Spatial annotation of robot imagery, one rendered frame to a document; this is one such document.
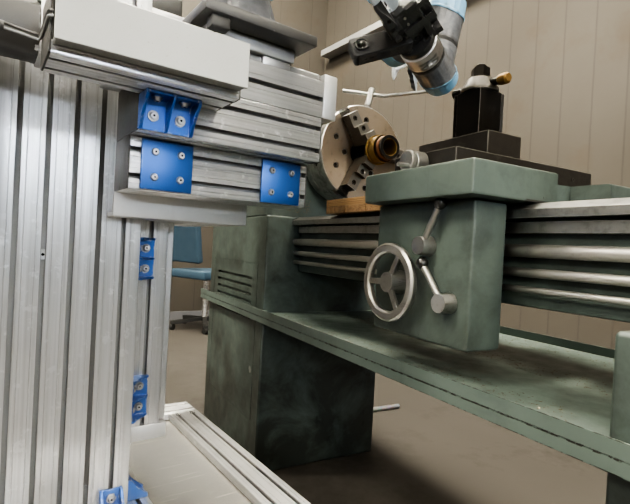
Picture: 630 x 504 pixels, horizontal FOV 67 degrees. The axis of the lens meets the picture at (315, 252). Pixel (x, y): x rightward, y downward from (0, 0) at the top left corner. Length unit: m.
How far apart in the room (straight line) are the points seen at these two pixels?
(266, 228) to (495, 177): 0.91
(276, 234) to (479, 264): 0.88
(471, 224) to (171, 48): 0.54
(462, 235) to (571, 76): 2.95
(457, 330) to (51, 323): 0.73
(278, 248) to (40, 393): 0.86
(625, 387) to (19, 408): 0.95
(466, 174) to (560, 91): 2.96
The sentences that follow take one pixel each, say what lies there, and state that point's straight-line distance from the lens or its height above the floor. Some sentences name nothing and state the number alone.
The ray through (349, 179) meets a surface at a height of 0.98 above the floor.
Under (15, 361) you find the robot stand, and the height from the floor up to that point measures 0.54.
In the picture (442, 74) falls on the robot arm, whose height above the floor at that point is 1.12.
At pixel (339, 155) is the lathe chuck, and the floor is 1.06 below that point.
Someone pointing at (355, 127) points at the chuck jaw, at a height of 1.15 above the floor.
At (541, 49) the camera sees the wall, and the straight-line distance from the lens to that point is 3.94.
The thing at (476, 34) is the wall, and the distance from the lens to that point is 4.33.
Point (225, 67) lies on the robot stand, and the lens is 0.77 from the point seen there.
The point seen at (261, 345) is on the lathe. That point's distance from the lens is 1.61.
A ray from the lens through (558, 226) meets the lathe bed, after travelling 0.88.
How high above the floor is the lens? 0.77
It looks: 1 degrees down
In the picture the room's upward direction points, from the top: 3 degrees clockwise
